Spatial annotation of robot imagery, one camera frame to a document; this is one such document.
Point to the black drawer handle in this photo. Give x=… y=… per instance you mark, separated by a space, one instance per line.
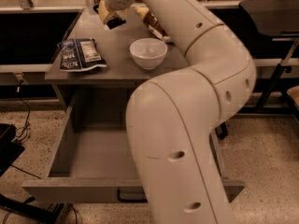
x=131 y=196

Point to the white bowl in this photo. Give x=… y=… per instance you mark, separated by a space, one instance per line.
x=148 y=53

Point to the open grey top drawer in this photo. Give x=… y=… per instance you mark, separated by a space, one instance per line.
x=105 y=144

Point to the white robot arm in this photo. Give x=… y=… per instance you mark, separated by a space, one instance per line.
x=217 y=82

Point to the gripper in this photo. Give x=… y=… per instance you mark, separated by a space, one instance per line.
x=104 y=11

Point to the brown yellow chip bag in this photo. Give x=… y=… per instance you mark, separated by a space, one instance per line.
x=152 y=24

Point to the blue snack bag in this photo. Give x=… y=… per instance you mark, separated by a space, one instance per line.
x=80 y=55

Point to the black rxbar chocolate bar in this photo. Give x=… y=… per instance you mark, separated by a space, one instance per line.
x=112 y=24

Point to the grey cabinet counter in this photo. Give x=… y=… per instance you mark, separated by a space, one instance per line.
x=113 y=45

